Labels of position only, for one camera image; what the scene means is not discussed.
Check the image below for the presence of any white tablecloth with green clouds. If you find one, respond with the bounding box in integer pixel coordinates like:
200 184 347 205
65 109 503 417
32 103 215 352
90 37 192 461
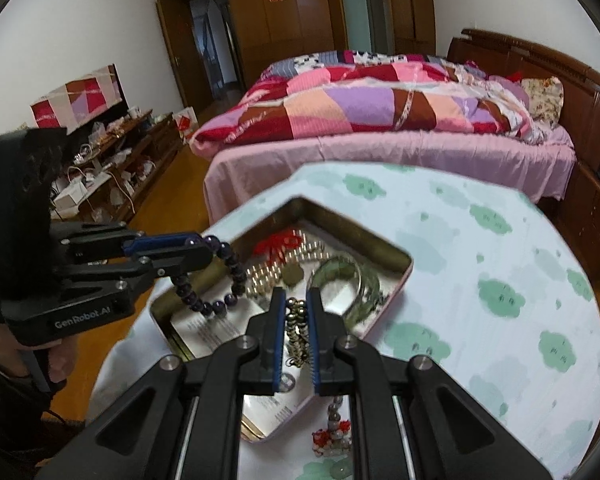
87 160 600 480

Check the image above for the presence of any dark purple bead bracelet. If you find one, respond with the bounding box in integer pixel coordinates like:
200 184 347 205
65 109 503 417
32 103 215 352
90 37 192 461
172 236 249 317

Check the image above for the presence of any pearl necklace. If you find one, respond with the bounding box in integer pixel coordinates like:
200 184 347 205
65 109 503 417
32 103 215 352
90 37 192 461
245 239 331 297

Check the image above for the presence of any patchwork quilt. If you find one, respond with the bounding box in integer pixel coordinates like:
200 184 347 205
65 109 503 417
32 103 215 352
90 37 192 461
190 50 537 147

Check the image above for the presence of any wooden cabinet with clutter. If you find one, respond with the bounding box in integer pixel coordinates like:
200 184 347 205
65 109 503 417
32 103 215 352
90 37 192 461
45 110 184 226

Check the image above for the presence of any pink metal tin box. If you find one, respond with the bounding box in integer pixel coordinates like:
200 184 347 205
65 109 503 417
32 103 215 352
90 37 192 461
149 195 415 443

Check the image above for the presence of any television under patchwork cloth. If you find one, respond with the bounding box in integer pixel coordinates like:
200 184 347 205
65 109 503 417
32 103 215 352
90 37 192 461
30 64 124 131

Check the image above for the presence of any grey bead bracelet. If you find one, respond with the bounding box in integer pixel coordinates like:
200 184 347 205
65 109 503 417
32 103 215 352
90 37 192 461
283 297 312 367

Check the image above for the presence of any green jade bangle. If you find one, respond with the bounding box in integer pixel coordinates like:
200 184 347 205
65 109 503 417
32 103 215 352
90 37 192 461
310 255 382 326

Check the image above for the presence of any floral pillow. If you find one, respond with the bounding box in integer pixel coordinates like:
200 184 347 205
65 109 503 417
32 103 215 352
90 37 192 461
520 76 566 124

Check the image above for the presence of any bed with pink sheet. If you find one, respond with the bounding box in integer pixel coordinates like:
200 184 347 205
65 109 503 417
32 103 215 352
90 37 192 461
202 127 578 226

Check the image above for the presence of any bed with patchwork quilt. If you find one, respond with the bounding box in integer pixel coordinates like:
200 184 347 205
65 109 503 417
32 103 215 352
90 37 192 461
447 27 600 281

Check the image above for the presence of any person's left forearm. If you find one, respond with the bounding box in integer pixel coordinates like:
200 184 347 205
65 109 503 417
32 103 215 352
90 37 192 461
0 360 101 480

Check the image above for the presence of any red tassel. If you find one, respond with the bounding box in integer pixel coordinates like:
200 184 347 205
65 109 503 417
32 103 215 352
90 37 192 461
254 230 302 264

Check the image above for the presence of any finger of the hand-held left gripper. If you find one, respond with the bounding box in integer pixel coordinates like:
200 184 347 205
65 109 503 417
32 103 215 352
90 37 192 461
61 246 216 289
60 224 204 262

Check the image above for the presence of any wooden wardrobe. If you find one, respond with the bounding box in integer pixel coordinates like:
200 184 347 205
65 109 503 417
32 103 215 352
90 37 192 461
150 0 438 107

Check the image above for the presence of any red knot charm strand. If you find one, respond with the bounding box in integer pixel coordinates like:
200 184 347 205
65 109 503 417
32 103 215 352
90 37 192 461
312 395 354 478

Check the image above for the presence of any red and white bag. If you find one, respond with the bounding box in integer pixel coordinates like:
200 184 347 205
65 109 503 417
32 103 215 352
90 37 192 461
172 107 199 142

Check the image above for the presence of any person's left hand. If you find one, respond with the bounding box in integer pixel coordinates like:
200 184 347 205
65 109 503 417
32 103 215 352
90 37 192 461
0 321 80 396

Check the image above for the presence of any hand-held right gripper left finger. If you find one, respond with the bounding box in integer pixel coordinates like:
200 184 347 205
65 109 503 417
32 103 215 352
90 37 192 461
32 287 287 480

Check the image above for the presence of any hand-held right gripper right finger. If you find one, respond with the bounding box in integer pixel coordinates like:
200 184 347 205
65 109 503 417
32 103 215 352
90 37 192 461
307 287 553 480

